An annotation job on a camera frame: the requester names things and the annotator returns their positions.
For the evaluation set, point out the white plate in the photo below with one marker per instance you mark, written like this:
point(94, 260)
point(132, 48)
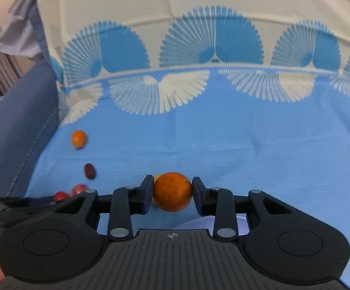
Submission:
point(199, 224)

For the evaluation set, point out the small yellow fruit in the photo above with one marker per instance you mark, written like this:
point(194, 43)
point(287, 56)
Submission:
point(157, 176)

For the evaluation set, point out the blue sofa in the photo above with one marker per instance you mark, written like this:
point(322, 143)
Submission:
point(11, 127)

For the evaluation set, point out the blue fan-print cloth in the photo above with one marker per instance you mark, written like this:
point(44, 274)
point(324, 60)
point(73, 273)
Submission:
point(223, 133)

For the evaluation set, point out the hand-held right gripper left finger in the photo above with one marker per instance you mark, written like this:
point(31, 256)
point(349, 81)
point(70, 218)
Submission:
point(149, 194)

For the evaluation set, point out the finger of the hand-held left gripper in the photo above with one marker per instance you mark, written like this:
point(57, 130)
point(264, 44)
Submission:
point(35, 201)

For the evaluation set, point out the pale grey sheet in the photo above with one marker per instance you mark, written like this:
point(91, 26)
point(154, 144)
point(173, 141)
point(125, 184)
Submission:
point(20, 21)

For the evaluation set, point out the small orange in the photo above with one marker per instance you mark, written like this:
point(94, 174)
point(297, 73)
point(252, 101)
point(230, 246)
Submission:
point(78, 139)

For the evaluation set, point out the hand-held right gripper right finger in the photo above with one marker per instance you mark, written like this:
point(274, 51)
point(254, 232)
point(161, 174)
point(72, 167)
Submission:
point(196, 194)

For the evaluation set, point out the large orange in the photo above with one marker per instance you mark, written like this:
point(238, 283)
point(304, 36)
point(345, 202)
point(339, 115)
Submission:
point(172, 191)

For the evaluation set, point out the dark red date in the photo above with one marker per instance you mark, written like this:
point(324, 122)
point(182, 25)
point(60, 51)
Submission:
point(90, 171)

